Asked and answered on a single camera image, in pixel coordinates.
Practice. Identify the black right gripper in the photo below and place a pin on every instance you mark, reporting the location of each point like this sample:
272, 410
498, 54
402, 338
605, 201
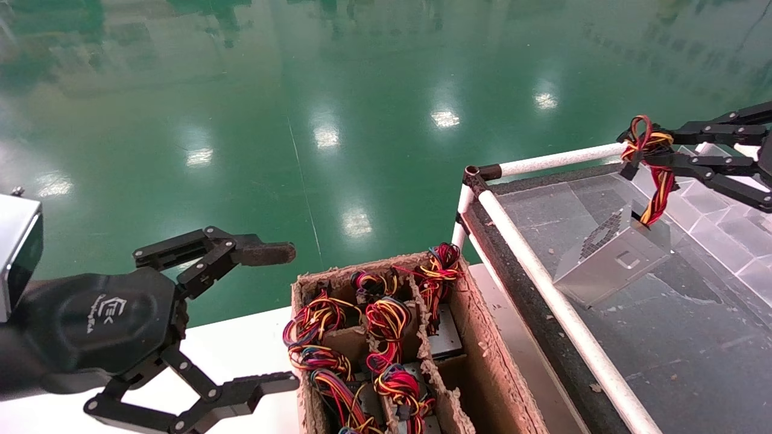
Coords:
768, 150

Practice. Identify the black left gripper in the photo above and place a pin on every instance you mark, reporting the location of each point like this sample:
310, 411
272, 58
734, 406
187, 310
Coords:
102, 319

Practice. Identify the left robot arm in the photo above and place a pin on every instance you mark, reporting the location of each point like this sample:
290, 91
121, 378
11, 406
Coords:
18, 367

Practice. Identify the clear acrylic divider tray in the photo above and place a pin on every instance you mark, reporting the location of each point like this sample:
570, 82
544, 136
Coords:
724, 229

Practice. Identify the brown cardboard divider box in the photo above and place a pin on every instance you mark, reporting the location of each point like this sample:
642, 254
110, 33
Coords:
500, 386

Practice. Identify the white pipe frame black joints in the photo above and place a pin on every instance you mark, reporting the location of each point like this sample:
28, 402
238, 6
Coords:
573, 157

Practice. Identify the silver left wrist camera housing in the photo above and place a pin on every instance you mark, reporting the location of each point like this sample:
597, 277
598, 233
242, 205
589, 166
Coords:
15, 253

